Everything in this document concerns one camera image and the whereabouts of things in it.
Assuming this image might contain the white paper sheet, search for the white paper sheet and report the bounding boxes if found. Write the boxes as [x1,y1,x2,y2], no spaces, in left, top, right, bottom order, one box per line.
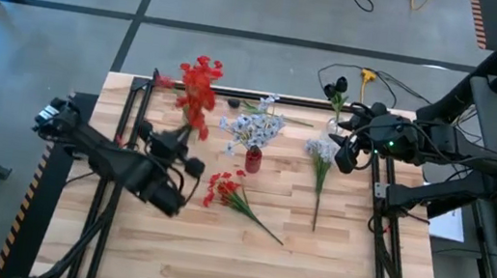
[427,210,469,244]

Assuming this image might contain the black aluminium table frame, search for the black aluminium table frame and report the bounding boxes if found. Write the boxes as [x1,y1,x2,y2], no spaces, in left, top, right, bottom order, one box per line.
[29,53,471,278]

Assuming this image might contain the red glass vase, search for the red glass vase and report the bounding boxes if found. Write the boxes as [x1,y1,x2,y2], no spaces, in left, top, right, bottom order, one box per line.
[243,144,264,176]

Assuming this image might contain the clear glass vase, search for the clear glass vase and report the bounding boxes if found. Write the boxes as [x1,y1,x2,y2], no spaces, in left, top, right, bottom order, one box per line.
[324,115,347,139]

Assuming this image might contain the black looped floor cable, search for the black looped floor cable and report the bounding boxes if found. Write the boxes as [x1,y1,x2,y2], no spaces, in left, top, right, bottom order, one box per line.
[314,59,436,118]

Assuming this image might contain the yellow power plug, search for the yellow power plug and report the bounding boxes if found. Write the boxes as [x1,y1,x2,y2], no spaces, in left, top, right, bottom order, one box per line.
[357,68,380,107]

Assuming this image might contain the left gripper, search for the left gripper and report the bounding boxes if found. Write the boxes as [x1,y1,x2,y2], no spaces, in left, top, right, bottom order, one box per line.
[134,118,212,181]

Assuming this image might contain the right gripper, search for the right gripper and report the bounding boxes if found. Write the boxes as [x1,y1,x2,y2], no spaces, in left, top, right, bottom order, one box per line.
[323,97,425,184]

